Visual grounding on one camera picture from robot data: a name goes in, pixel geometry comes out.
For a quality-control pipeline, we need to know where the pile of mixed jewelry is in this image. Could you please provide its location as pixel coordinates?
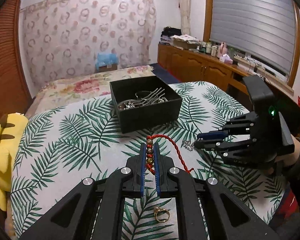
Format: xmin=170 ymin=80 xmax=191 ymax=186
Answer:
xmin=117 ymin=87 xmax=169 ymax=112

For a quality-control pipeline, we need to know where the leaf print tablecloth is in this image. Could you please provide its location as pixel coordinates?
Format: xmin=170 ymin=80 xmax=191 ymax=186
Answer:
xmin=10 ymin=81 xmax=287 ymax=240

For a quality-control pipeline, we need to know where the stack of folded clothes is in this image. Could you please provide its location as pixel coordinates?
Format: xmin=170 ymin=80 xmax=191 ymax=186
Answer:
xmin=160 ymin=27 xmax=182 ymax=46

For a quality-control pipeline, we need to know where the yellow plush toy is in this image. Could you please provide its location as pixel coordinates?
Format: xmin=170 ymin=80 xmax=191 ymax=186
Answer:
xmin=0 ymin=113 xmax=29 ymax=212

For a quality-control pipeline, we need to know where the wooden louvre wardrobe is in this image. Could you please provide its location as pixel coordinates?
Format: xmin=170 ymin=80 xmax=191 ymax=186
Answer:
xmin=0 ymin=0 xmax=33 ymax=130

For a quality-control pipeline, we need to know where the navy blue sheet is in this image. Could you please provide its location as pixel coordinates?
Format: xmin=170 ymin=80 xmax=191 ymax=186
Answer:
xmin=150 ymin=63 xmax=184 ymax=84

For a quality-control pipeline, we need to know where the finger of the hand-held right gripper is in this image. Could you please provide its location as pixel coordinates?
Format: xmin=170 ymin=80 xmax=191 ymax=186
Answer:
xmin=197 ymin=112 xmax=257 ymax=140
xmin=194 ymin=136 xmax=254 ymax=167

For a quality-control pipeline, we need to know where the blue plastic bag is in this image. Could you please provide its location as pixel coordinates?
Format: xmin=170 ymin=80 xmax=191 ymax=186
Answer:
xmin=95 ymin=51 xmax=119 ymax=68

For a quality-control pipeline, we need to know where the cream window curtain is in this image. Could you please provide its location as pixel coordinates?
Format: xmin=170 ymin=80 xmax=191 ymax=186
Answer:
xmin=176 ymin=0 xmax=192 ymax=35

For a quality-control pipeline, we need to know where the cardboard box with floral cloth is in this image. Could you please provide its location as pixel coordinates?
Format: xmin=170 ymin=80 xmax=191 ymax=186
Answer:
xmin=170 ymin=34 xmax=199 ymax=50

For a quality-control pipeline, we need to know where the gold ring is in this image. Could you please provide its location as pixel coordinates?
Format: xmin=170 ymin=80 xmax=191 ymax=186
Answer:
xmin=154 ymin=206 xmax=170 ymax=222

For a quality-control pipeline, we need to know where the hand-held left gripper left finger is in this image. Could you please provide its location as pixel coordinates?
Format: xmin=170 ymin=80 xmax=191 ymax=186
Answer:
xmin=19 ymin=142 xmax=147 ymax=240

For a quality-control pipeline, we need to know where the wooden sideboard cabinet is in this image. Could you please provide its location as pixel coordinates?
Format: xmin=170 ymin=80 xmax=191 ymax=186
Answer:
xmin=157 ymin=44 xmax=295 ymax=98

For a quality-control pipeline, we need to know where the red braided cord bracelet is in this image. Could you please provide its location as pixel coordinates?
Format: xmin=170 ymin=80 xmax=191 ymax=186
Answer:
xmin=145 ymin=134 xmax=194 ymax=176

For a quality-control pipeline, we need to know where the small cardboard box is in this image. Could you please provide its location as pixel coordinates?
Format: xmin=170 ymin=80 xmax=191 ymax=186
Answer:
xmin=99 ymin=64 xmax=117 ymax=72

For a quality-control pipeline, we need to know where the floral blanket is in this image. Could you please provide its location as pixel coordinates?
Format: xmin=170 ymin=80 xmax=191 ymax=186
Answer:
xmin=24 ymin=65 xmax=160 ymax=119

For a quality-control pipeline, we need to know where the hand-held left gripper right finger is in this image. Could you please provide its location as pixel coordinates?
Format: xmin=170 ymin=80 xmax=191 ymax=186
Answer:
xmin=154 ymin=142 xmax=282 ymax=240

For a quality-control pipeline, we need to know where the row of small bottles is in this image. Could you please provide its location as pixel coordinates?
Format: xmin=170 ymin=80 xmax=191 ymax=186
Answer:
xmin=196 ymin=40 xmax=219 ymax=57

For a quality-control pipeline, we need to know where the silver chain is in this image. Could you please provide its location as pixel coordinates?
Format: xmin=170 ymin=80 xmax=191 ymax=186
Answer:
xmin=182 ymin=140 xmax=198 ymax=152

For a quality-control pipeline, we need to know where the silver hair comb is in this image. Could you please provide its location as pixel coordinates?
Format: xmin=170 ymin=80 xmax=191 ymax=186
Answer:
xmin=136 ymin=87 xmax=165 ymax=105

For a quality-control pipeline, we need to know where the grey window blind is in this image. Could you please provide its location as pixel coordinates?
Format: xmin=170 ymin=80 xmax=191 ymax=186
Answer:
xmin=209 ymin=0 xmax=298 ymax=77

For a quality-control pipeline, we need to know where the circle patterned curtain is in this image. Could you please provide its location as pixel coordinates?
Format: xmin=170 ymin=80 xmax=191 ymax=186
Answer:
xmin=19 ymin=0 xmax=157 ymax=89

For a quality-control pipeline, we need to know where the tangle of cables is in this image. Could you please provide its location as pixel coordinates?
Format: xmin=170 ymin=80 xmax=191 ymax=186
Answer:
xmin=234 ymin=55 xmax=268 ymax=74

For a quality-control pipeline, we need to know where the person's right hand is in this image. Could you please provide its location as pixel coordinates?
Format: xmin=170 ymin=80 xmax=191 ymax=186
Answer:
xmin=275 ymin=132 xmax=300 ymax=172

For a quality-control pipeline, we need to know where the pink bottle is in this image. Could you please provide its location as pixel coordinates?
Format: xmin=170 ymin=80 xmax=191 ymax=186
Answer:
xmin=219 ymin=41 xmax=228 ymax=58

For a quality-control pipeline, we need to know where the black box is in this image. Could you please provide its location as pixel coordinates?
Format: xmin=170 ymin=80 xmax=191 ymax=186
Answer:
xmin=109 ymin=75 xmax=183 ymax=134

